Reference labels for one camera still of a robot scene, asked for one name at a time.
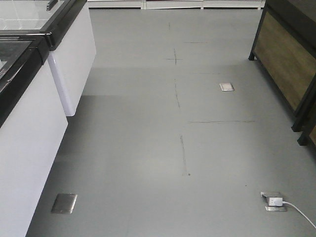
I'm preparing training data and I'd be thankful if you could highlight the steel floor socket plate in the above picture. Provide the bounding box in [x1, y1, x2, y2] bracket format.
[219, 82, 235, 92]

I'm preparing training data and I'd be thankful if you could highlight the white chest freezer far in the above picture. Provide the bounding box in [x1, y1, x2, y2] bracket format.
[0, 0, 96, 117]

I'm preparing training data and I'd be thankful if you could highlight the white chest freezer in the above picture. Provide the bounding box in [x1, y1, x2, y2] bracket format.
[0, 0, 96, 117]
[0, 37, 68, 237]

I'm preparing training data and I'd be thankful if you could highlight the white chest freezer near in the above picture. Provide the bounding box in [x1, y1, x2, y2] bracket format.
[0, 37, 68, 237]

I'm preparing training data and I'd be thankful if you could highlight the closed steel floor plate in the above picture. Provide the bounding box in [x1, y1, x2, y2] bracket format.
[51, 194, 78, 214]

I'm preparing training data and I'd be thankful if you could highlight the white store shelving unit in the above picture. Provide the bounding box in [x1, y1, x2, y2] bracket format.
[87, 0, 266, 10]

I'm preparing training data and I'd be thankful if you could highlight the white power adapter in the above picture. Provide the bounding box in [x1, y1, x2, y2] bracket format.
[267, 197, 283, 207]

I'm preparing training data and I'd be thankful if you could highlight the wooden black-framed display stand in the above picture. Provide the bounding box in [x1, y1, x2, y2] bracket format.
[248, 0, 316, 146]

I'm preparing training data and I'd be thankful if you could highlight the open floor socket box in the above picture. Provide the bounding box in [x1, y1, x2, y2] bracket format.
[260, 192, 287, 212]

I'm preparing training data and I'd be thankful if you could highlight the white power cable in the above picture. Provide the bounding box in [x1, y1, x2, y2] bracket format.
[281, 201, 316, 231]

